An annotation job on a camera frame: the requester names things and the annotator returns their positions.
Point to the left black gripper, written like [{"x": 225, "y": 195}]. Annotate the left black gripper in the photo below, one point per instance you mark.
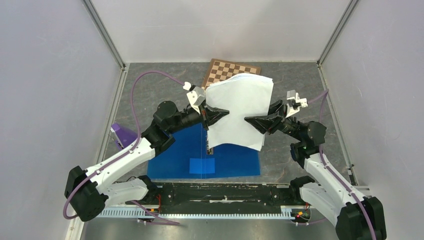
[{"x": 210, "y": 114}]

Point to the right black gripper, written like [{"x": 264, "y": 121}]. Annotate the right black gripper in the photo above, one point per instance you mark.
[{"x": 272, "y": 122}]

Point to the white paper stack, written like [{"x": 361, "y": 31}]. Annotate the white paper stack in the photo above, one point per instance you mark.
[{"x": 243, "y": 95}]

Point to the blue folder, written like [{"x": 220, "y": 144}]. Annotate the blue folder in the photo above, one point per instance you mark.
[{"x": 187, "y": 158}]

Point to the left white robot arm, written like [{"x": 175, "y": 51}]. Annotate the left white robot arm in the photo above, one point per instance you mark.
[{"x": 89, "y": 191}]

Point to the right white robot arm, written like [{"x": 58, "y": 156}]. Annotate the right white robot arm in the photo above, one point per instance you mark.
[{"x": 354, "y": 215}]

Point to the metal folder clip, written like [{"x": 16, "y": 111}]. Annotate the metal folder clip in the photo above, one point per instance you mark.
[{"x": 210, "y": 151}]

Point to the wooden chessboard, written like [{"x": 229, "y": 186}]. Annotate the wooden chessboard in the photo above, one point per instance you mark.
[{"x": 220, "y": 70}]

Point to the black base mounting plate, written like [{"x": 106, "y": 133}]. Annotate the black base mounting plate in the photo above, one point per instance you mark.
[{"x": 220, "y": 198}]

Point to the purple stapler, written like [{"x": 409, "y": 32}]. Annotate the purple stapler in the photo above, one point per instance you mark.
[{"x": 124, "y": 136}]

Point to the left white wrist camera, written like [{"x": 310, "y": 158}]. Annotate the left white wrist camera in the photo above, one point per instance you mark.
[{"x": 196, "y": 95}]

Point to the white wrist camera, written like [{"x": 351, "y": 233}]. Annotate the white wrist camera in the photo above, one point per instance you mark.
[
  {"x": 294, "y": 103},
  {"x": 196, "y": 95}
]

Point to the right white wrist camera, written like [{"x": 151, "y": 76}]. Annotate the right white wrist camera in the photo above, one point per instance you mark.
[{"x": 294, "y": 103}]

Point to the grey slotted cable duct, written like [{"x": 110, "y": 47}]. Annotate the grey slotted cable duct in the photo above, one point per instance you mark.
[{"x": 136, "y": 212}]

